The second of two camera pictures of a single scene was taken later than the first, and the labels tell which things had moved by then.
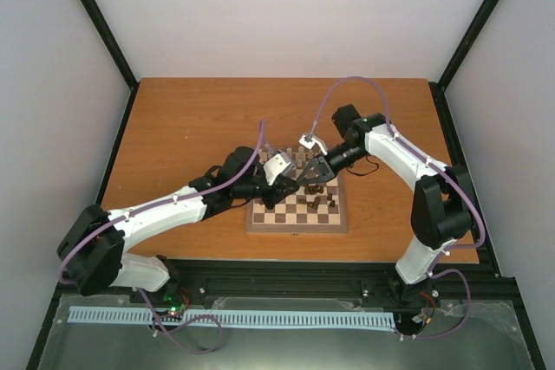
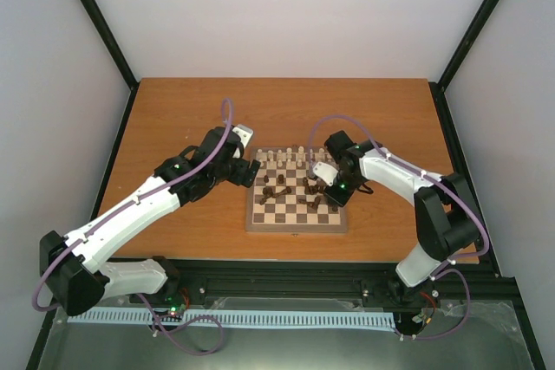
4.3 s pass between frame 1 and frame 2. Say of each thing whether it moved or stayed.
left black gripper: moved
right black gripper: moved
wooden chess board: stayed
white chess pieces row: stayed
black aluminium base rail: stayed
